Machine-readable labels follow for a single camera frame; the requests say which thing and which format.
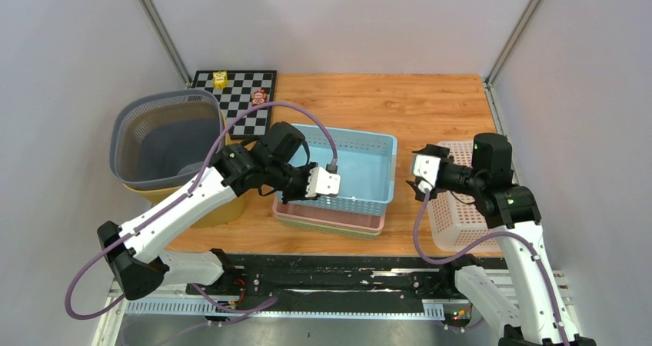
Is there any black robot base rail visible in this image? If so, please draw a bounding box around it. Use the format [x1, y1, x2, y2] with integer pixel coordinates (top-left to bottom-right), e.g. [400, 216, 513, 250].
[117, 252, 567, 329]

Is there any large white perforated basket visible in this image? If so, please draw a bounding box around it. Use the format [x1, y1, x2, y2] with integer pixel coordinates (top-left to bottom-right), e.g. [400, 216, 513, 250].
[426, 141, 502, 256]

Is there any green perforated tray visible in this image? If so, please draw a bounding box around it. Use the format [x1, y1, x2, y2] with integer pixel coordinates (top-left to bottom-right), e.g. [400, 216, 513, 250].
[280, 216, 385, 240]

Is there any grey mesh basket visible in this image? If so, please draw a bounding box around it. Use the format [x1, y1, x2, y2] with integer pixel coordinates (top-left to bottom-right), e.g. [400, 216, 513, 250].
[108, 88, 225, 191]

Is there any yellow ribbed bin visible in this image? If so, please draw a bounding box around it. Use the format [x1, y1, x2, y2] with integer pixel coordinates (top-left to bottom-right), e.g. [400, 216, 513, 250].
[125, 129, 248, 228]

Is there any black white checkerboard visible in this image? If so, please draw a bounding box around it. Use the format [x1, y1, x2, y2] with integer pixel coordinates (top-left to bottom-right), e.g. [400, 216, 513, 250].
[191, 69, 278, 140]

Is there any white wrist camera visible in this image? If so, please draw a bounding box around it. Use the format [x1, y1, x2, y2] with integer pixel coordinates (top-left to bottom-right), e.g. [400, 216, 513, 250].
[305, 167, 341, 198]
[411, 158, 441, 190]

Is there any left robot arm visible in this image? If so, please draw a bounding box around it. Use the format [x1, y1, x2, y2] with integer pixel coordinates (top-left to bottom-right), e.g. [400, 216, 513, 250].
[97, 122, 324, 301]

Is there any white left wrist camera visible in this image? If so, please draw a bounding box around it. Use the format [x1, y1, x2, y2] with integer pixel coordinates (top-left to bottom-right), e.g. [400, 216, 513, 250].
[305, 167, 341, 198]

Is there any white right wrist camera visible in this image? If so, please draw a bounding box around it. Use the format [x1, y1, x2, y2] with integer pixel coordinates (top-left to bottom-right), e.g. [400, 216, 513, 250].
[411, 158, 441, 190]

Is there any yellow owl toy block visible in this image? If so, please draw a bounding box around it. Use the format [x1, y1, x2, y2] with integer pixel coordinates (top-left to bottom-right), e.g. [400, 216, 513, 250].
[212, 71, 228, 88]

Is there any pink perforated tray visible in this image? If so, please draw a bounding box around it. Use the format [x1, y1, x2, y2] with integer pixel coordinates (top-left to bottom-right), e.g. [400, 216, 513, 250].
[271, 199, 386, 232]

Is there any red owl toy block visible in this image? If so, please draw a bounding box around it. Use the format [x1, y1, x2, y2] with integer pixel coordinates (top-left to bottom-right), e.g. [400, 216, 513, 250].
[251, 89, 268, 106]

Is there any blue perforated tray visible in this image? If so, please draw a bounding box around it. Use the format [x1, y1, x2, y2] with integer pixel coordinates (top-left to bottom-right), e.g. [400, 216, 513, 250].
[293, 127, 398, 216]

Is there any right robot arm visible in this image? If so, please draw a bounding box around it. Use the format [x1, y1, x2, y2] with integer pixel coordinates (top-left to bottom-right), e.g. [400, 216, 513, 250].
[408, 133, 596, 345]

